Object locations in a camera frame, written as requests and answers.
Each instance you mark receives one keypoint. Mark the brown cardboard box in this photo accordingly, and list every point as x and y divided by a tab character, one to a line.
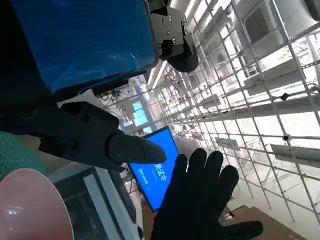
252	220

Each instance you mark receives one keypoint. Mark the green cutting mat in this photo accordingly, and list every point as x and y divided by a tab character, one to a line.
15	155

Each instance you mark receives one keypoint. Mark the pink bowl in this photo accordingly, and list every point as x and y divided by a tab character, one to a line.
32	207

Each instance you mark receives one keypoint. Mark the blue screen monitor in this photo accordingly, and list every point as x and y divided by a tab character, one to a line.
152	180

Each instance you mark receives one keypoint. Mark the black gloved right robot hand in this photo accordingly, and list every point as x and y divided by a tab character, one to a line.
195	197

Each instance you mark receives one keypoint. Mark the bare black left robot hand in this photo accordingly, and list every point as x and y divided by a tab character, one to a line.
82	37

